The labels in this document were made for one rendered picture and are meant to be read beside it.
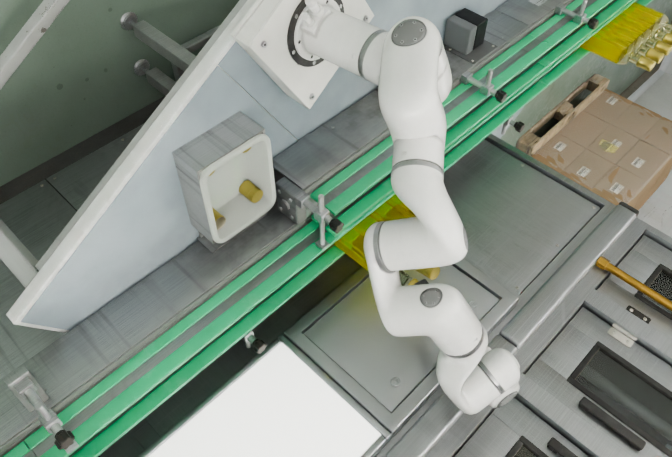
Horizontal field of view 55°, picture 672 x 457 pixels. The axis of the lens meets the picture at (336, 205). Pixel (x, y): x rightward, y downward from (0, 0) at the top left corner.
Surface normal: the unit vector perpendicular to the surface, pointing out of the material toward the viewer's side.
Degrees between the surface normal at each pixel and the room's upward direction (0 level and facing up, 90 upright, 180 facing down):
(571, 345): 90
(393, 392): 90
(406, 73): 92
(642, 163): 84
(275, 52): 5
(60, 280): 0
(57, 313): 0
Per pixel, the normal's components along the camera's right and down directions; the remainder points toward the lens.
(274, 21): 0.73, 0.46
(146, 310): 0.00, -0.66
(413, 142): -0.31, -0.44
